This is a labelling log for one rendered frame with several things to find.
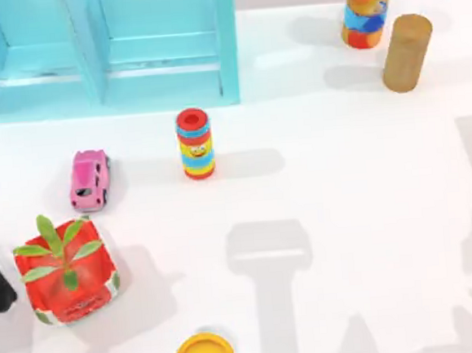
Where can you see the light blue rack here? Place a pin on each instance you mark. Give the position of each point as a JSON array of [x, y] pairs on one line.
[[160, 47]]

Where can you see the pink toy car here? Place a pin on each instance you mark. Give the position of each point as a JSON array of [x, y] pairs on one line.
[[90, 180]]

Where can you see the orange and blue can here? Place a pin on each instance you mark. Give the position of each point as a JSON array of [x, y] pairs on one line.
[[366, 11]]

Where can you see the striped stack of coloured rings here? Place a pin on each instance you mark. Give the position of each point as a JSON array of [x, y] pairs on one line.
[[195, 147]]

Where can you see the green leafy plant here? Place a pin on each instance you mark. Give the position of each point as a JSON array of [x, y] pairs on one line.
[[57, 248]]

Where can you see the red square plant pot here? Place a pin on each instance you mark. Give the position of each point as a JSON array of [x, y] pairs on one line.
[[71, 287]]

